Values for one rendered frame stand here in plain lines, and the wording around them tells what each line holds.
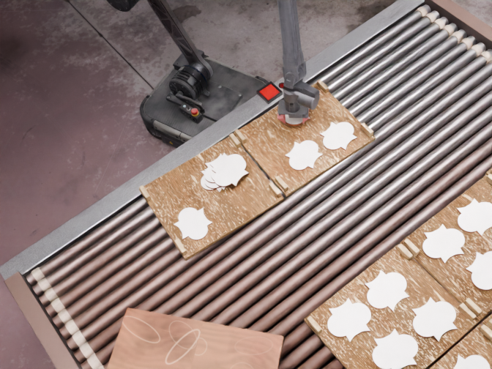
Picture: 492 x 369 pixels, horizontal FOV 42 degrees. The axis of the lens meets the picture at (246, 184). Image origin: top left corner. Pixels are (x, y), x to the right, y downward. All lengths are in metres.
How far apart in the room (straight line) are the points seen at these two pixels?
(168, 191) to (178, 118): 1.14
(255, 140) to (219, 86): 1.12
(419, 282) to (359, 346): 0.29
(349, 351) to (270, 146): 0.82
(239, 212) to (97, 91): 1.97
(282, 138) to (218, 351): 0.87
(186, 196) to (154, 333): 0.56
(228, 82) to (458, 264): 1.83
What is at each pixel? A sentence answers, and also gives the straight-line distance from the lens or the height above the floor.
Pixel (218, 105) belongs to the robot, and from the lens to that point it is 3.46.
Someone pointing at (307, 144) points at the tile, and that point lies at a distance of 2.42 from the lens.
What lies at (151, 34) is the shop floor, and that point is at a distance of 4.27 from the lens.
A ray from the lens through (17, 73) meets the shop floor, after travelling 4.37.
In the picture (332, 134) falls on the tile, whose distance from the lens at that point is 2.44.
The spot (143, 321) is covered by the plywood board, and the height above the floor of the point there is 1.04.
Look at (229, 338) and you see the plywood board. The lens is 2.00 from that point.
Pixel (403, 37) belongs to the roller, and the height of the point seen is 0.92.
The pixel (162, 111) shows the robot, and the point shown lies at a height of 0.24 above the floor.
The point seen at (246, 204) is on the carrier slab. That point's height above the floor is 0.94.
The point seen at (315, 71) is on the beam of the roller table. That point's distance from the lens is 2.68.
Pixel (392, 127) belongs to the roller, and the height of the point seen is 0.92.
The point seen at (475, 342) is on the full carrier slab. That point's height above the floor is 0.94.
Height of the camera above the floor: 2.92
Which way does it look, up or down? 58 degrees down
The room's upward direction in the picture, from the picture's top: 11 degrees counter-clockwise
